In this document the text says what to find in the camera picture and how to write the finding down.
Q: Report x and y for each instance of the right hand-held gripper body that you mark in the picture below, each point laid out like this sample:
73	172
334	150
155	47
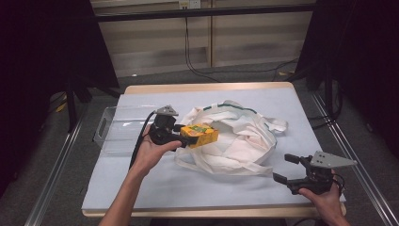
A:
320	171

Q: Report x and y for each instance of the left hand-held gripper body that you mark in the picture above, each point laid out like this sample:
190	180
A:
161	130

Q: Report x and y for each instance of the yellow juice box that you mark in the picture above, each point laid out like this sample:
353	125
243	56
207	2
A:
202	135

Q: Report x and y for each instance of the clear plastic container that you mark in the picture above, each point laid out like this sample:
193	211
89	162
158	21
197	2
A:
125	125

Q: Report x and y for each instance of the white patterned tote bag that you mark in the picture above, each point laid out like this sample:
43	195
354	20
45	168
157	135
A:
244	147

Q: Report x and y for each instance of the person's left hand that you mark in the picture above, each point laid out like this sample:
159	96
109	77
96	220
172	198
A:
150	155

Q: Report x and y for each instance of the person's right hand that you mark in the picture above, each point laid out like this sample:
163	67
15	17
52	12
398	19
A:
324	201

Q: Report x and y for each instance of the light grey table mat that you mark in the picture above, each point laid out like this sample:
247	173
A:
251	94

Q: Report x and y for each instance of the black metal stand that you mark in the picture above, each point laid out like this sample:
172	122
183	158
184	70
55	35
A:
72	100

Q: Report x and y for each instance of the black horizontal bar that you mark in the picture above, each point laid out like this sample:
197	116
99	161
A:
204	12

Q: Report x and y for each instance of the black curtain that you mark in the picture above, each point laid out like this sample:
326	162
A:
47	47
360	47

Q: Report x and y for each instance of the metal floor rail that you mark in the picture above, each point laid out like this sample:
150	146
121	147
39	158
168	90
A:
367	182
53	169

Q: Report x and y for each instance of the white wall socket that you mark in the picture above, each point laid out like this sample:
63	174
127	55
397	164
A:
189	3

